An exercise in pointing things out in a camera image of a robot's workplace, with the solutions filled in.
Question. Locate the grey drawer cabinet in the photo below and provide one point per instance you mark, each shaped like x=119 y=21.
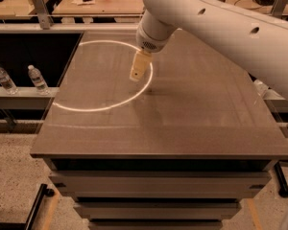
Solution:
x=157 y=200

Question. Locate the clear water bottle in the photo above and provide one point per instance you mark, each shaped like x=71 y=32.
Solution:
x=7 y=82
x=38 y=80

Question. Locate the left metal bracket post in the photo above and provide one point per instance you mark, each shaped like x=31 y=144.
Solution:
x=44 y=19

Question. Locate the left clear water bottle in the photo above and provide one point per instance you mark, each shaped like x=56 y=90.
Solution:
x=7 y=82

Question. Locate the grey side shelf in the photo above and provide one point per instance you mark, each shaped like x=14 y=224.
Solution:
x=26 y=98

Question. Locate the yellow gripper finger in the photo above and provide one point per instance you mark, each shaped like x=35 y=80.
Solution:
x=140 y=63

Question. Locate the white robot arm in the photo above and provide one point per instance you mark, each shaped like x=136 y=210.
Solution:
x=256 y=42

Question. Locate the right clear water bottle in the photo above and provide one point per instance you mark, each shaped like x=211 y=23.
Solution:
x=38 y=80

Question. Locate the black floor stand right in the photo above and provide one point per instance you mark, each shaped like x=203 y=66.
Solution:
x=283 y=186

